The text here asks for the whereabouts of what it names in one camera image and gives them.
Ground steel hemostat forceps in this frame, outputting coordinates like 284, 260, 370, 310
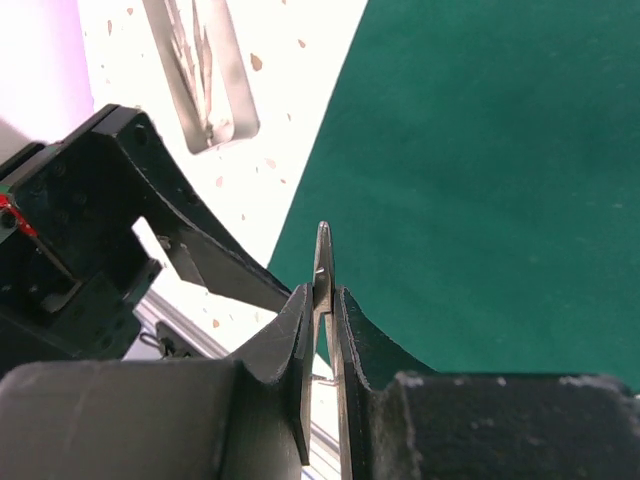
310, 220, 346, 389

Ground straight steel tweezers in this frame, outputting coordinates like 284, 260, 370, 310
167, 1, 215, 147

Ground stainless steel tray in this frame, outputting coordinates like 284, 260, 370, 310
143, 0, 260, 154

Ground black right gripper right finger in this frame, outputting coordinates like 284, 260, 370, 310
333, 288, 639, 479

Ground dark green surgical cloth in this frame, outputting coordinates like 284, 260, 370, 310
269, 1, 639, 386

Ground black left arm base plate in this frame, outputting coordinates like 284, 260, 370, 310
138, 321, 205, 359

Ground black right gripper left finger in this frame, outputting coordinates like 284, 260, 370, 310
1, 284, 314, 479

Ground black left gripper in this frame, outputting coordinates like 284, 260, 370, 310
1, 105, 290, 365

